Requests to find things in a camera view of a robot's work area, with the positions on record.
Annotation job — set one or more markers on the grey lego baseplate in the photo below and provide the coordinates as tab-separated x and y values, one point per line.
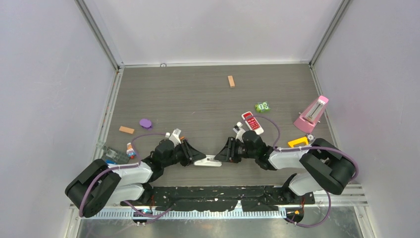
112	156

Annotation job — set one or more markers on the small wooden block left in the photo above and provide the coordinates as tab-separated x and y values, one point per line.
126	130

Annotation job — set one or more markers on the yellow triangle frame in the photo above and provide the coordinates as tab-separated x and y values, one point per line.
302	141

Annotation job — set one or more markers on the small round poker chip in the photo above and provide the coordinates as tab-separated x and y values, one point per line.
310	137

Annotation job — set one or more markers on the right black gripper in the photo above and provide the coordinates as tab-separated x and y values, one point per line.
228	151

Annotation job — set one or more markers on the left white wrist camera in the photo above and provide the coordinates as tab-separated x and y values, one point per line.
174	137

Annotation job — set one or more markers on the green monster cube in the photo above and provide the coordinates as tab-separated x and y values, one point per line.
262	107

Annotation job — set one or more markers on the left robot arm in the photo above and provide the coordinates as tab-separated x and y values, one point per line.
102	184

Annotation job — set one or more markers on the purple round disc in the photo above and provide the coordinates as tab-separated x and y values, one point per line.
146	124

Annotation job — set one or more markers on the small white remote control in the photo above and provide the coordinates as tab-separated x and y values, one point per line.
208	161

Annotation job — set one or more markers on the small toy figure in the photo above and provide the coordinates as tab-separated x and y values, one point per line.
130	151

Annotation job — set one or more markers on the pink metronome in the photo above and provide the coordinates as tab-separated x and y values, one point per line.
309	118

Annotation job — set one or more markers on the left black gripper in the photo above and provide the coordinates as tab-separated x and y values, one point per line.
190	154

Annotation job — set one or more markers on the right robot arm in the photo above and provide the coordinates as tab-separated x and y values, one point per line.
326	167

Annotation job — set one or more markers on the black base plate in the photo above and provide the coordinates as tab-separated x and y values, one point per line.
224	198

